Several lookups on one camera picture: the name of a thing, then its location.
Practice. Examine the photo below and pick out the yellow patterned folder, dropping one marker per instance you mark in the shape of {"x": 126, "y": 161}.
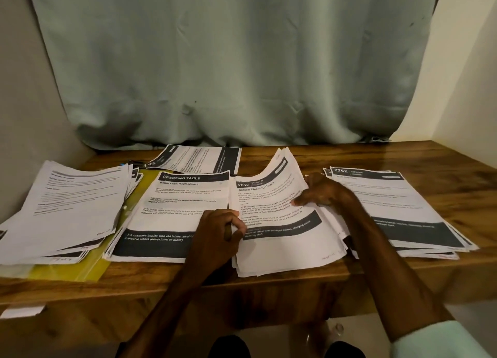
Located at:
{"x": 74, "y": 268}

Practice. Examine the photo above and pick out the single sheet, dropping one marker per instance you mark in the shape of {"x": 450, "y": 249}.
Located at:
{"x": 194, "y": 160}

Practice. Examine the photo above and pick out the person's right hand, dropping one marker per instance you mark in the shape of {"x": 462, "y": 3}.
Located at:
{"x": 330, "y": 195}

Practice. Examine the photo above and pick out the person's left forearm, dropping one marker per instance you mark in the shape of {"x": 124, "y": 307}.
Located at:
{"x": 163, "y": 319}

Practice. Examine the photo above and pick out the person's right forearm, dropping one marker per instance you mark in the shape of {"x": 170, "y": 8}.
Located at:
{"x": 404, "y": 284}

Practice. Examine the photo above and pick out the person's left hand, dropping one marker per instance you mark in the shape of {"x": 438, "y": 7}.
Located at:
{"x": 211, "y": 245}

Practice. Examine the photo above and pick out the wash baby bottle paper stack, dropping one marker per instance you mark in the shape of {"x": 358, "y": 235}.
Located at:
{"x": 133, "y": 181}

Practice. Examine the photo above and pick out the Wipe Wall Tiles paper stack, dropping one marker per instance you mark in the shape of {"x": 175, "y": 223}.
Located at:
{"x": 404, "y": 210}

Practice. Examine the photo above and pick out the pale green curtain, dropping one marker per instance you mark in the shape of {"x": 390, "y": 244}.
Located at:
{"x": 233, "y": 59}

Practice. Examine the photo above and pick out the white paper tag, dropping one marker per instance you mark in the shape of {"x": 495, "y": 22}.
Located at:
{"x": 22, "y": 311}

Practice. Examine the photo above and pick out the person's left leg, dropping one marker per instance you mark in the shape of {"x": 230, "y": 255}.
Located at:
{"x": 229, "y": 348}

